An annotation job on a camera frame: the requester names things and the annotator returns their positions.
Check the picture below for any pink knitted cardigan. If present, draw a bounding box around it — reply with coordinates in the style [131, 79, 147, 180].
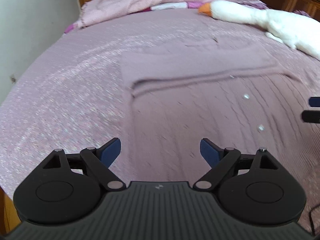
[119, 38, 320, 228]

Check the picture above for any white plush goose toy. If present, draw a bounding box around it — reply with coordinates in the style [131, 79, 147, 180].
[199, 0, 319, 60]

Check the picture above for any pink floral bed sheet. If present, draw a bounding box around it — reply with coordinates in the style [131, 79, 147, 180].
[1, 9, 295, 196]

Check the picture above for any white magenta pillow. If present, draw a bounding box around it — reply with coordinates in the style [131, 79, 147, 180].
[64, 2, 204, 34]

